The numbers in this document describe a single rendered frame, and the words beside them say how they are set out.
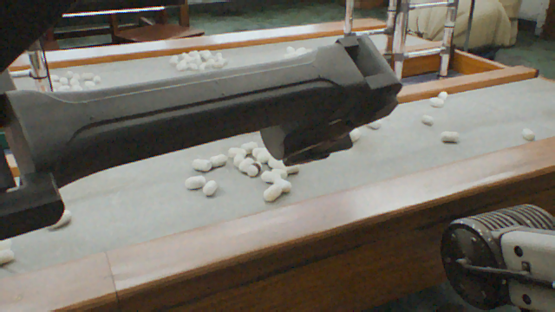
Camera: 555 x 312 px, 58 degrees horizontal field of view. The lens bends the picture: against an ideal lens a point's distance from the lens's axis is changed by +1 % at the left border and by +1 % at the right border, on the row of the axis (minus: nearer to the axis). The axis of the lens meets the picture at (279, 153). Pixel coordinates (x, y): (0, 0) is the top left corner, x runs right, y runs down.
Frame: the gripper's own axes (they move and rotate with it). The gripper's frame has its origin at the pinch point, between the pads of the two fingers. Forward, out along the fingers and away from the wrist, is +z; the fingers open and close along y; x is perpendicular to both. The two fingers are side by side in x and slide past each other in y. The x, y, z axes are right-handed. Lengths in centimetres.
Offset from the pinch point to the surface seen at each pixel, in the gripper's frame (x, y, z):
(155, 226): 4.7, 21.0, 10.6
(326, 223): 11.9, -1.4, -1.0
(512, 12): -131, -347, 236
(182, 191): -0.7, 14.5, 17.0
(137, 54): -59, 5, 80
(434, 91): -14, -56, 30
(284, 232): 11.5, 5.3, -0.7
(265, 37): -59, -39, 81
